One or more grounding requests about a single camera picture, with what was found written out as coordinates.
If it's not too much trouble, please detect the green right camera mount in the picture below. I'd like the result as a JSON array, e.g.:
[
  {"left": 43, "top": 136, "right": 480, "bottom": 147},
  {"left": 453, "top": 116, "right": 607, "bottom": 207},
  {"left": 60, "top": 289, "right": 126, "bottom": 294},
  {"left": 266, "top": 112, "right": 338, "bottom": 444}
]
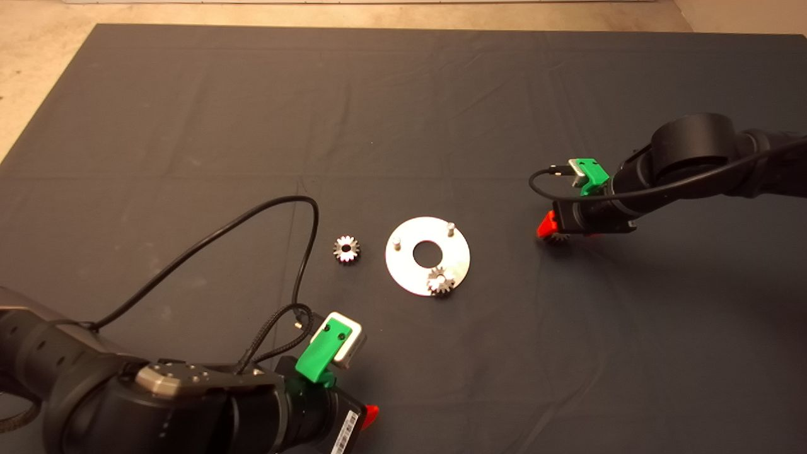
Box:
[{"left": 577, "top": 158, "right": 611, "bottom": 197}]

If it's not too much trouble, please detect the braided black left cable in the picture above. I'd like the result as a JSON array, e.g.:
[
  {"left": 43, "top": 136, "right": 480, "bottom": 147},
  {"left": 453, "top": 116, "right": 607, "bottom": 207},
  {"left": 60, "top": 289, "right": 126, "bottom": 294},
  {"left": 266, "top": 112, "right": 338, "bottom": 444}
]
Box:
[{"left": 236, "top": 303, "right": 315, "bottom": 374}]

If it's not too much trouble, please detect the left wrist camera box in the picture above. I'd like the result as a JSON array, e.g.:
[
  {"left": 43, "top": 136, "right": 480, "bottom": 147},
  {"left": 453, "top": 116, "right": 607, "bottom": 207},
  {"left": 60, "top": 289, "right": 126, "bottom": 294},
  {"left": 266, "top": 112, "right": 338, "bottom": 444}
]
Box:
[{"left": 312, "top": 311, "right": 367, "bottom": 370}]

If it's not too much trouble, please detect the thick braided black cable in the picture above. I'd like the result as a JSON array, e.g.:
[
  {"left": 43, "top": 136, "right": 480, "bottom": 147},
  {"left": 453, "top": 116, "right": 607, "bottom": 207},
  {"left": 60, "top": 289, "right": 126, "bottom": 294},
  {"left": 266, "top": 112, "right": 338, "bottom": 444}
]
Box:
[{"left": 0, "top": 394, "right": 42, "bottom": 434}]

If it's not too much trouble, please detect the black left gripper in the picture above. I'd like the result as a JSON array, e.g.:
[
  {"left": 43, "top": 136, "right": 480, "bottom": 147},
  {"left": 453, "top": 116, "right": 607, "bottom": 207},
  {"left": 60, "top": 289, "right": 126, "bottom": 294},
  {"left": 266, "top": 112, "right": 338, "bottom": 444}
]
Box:
[{"left": 276, "top": 355, "right": 380, "bottom": 454}]

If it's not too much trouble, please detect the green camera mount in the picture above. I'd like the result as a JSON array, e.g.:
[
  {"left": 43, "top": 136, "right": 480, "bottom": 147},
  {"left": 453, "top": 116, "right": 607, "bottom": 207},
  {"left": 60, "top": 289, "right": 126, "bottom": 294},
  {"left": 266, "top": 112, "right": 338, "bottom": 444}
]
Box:
[
  {"left": 577, "top": 158, "right": 611, "bottom": 197},
  {"left": 295, "top": 317, "right": 354, "bottom": 387}
]

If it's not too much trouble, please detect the green left camera mount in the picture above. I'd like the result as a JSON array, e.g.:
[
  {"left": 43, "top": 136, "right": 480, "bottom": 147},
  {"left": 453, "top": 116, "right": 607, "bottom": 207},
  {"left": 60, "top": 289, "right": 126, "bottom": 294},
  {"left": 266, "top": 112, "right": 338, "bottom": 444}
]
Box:
[{"left": 295, "top": 317, "right": 354, "bottom": 387}]

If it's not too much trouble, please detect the dark grey table cloth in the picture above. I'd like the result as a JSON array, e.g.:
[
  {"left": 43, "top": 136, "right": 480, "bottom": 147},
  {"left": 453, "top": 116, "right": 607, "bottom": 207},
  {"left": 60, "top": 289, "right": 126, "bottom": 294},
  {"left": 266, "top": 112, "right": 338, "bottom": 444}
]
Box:
[{"left": 0, "top": 23, "right": 807, "bottom": 454}]

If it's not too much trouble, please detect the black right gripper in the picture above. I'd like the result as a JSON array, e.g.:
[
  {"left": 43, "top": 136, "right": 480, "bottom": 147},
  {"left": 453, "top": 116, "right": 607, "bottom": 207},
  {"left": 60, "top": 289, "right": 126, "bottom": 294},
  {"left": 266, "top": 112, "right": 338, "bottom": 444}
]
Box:
[{"left": 537, "top": 184, "right": 637, "bottom": 240}]

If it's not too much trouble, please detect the round metal carrier plate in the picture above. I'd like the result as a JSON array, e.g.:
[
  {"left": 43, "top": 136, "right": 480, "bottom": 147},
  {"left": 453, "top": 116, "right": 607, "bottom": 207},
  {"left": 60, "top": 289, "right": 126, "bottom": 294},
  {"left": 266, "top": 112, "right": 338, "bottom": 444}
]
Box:
[{"left": 385, "top": 217, "right": 471, "bottom": 297}]

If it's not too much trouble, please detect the shiny steel planetary gear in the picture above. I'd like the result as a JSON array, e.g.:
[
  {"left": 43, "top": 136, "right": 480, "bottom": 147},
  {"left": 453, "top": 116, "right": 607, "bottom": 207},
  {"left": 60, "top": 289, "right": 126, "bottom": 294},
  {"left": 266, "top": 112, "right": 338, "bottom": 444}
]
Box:
[{"left": 333, "top": 236, "right": 361, "bottom": 265}]

